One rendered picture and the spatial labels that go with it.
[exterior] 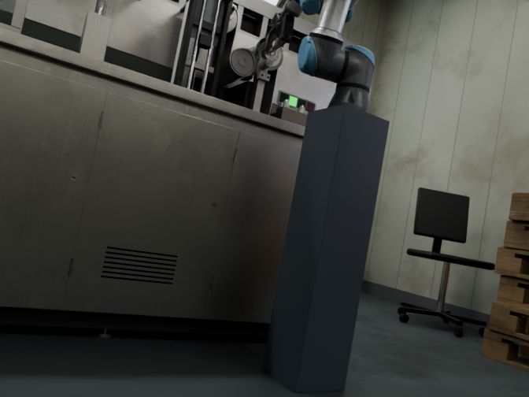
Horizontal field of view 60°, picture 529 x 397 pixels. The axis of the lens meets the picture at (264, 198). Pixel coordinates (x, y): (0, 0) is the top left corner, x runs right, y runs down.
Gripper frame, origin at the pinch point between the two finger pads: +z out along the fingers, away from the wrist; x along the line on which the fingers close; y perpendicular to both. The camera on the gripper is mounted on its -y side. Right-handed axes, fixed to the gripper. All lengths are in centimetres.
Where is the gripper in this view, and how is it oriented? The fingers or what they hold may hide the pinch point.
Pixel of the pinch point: (270, 50)
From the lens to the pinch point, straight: 214.4
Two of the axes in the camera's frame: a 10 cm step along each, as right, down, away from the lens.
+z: -5.0, 6.0, 6.3
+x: -8.5, -1.9, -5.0
